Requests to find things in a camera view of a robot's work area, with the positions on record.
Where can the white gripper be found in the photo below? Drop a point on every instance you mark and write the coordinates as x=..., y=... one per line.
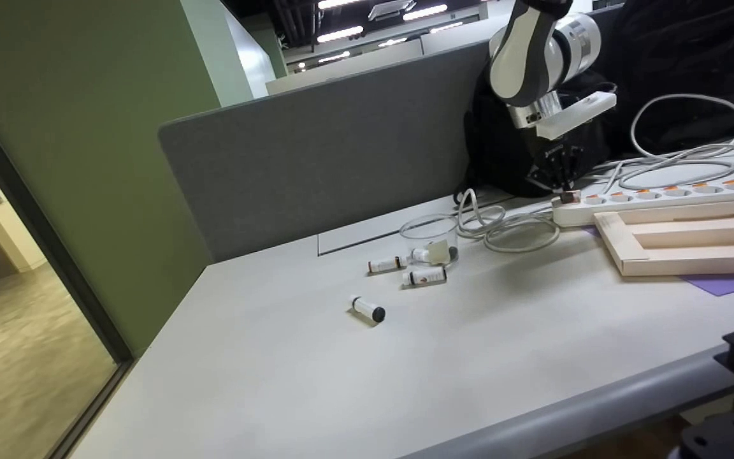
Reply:
x=574, y=115

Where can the white power strip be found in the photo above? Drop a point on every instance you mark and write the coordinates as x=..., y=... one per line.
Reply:
x=613, y=205

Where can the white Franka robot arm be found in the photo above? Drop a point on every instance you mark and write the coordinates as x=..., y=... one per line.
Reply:
x=520, y=52

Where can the large black bag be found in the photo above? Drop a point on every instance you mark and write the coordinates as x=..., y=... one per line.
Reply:
x=681, y=59

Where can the white cylinder with black cap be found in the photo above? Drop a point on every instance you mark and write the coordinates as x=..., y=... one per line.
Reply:
x=383, y=263
x=369, y=310
x=427, y=277

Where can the purple mat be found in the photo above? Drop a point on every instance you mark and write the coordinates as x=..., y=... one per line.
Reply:
x=731, y=285

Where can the ceiling light strip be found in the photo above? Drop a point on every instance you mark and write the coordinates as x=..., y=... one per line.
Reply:
x=425, y=11
x=341, y=34

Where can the grey desk partition panel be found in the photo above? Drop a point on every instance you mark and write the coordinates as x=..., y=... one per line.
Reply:
x=316, y=155

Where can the light wooden frame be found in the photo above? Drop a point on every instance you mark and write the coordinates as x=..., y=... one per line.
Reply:
x=689, y=261

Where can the black door frame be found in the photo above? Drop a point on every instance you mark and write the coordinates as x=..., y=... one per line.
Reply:
x=44, y=247

